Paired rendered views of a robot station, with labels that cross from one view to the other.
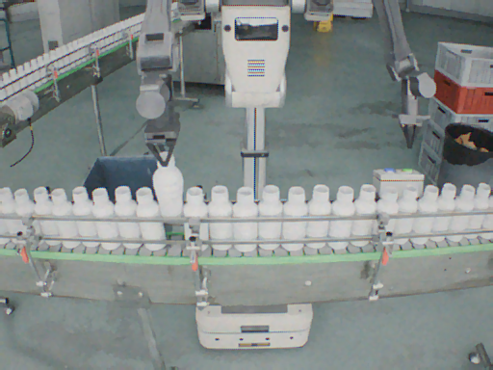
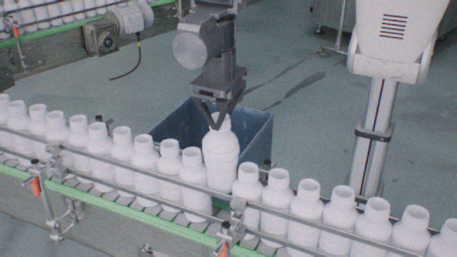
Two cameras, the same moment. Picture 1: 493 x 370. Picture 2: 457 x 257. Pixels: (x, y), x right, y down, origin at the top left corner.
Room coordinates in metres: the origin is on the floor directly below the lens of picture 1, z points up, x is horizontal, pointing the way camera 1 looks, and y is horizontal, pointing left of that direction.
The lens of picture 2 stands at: (0.20, -0.14, 1.66)
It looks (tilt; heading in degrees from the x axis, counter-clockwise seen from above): 32 degrees down; 26
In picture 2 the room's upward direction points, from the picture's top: straight up
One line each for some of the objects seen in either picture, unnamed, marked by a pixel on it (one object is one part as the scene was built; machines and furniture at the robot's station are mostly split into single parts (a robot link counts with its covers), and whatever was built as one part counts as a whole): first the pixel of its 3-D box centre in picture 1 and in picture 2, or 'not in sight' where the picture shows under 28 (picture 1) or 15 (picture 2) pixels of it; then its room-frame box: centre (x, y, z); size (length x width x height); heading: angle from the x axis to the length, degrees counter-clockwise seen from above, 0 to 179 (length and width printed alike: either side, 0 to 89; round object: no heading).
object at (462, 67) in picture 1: (479, 65); not in sight; (2.79, -1.79, 1.00); 0.61 x 0.41 x 0.22; 98
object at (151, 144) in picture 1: (164, 145); (218, 103); (0.81, 0.18, 1.29); 0.07 x 0.07 x 0.09; 1
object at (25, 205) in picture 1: (28, 217); (62, 144); (0.80, 0.59, 1.08); 0.06 x 0.06 x 0.17
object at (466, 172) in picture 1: (464, 176); not in sight; (2.25, -1.54, 0.32); 0.45 x 0.45 x 0.64
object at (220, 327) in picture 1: (252, 277); not in sight; (1.46, -0.03, 0.24); 0.68 x 0.53 x 0.41; 1
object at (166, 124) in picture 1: (161, 114); (219, 66); (0.81, 0.18, 1.36); 0.10 x 0.07 x 0.07; 1
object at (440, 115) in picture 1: (468, 117); not in sight; (2.79, -1.80, 0.55); 0.61 x 0.41 x 0.22; 98
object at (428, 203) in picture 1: (425, 215); not in sight; (0.82, -0.47, 1.08); 0.06 x 0.06 x 0.17
